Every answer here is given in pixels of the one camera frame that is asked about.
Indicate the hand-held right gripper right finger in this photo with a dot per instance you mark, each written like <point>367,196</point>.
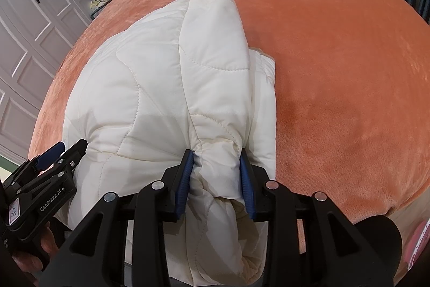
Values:
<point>247,187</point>

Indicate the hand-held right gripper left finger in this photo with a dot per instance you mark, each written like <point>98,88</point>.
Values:
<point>184,186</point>

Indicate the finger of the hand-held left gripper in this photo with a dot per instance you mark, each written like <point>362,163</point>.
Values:
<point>50,154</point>
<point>69,154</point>

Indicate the white quilted jacket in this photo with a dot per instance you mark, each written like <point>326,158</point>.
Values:
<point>151,88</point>

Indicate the person's left hand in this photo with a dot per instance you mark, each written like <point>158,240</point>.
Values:
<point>43,246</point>

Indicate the white panelled wardrobe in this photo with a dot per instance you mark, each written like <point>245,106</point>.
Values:
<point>30,48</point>

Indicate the orange fleece bed blanket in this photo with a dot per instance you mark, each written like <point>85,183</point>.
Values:
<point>336,71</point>

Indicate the yellowish cloth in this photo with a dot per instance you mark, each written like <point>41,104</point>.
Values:
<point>100,0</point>

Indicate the pink patterned object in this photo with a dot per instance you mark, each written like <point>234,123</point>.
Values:
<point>416,243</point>

